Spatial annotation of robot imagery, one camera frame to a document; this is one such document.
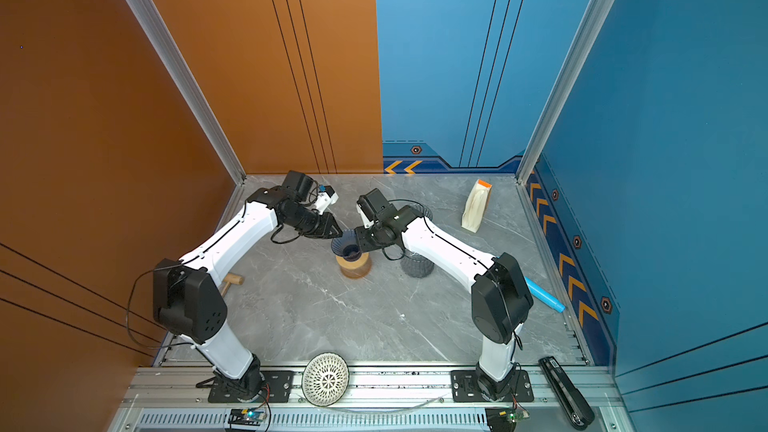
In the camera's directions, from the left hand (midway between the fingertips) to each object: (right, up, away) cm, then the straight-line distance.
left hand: (339, 230), depth 85 cm
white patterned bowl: (-2, -36, -11) cm, 38 cm away
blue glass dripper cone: (+2, -5, +3) cm, 6 cm away
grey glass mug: (+23, -11, +4) cm, 26 cm away
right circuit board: (+41, -43, -15) cm, 62 cm away
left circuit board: (-20, -44, -14) cm, 50 cm away
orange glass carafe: (+4, -14, +9) cm, 17 cm away
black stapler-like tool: (+58, -40, -15) cm, 72 cm away
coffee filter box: (+44, +6, +18) cm, 48 cm away
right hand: (+6, -3, -1) cm, 7 cm away
